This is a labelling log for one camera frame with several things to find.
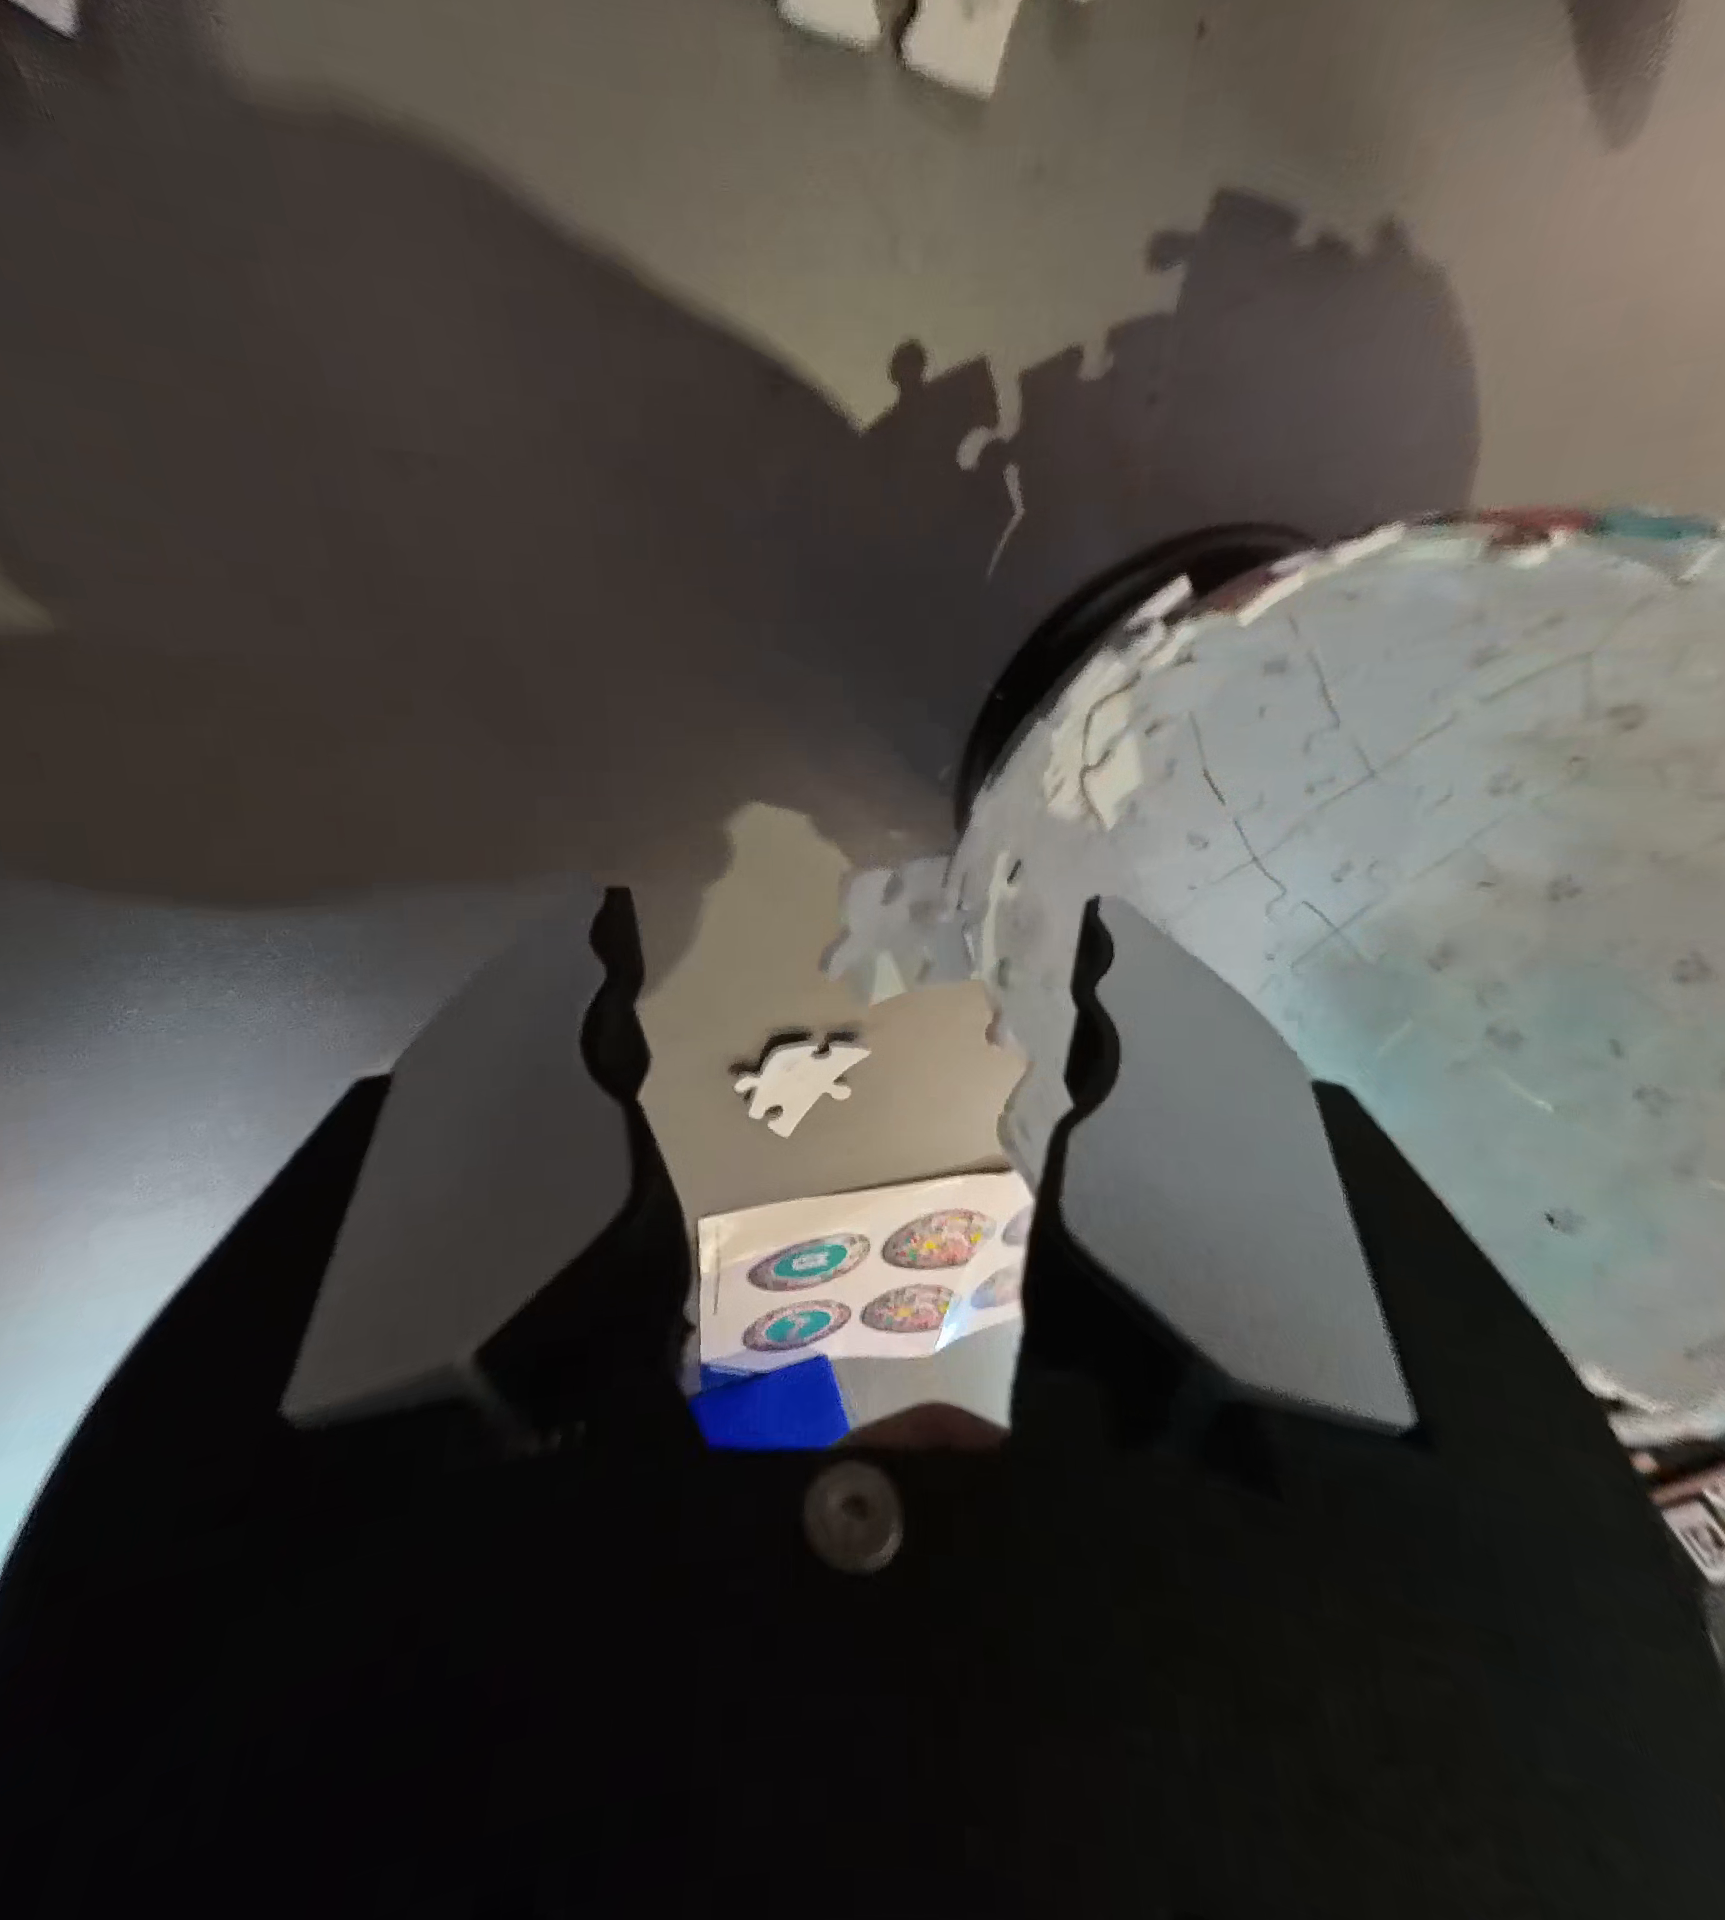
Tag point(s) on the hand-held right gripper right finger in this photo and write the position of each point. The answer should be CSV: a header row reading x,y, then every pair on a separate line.
x,y
1237,1231

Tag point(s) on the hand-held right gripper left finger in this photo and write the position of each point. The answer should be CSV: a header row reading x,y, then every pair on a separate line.
x,y
459,1231

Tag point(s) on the colourful puzzle ball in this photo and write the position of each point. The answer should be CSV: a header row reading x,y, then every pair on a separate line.
x,y
1463,900

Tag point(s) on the black ball stand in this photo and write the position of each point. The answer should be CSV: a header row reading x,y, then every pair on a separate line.
x,y
1056,647

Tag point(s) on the puzzle instruction leaflet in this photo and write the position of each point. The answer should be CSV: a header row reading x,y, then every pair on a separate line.
x,y
863,1277

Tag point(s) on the blue plastic bin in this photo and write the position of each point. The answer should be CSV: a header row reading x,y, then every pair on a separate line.
x,y
773,1404

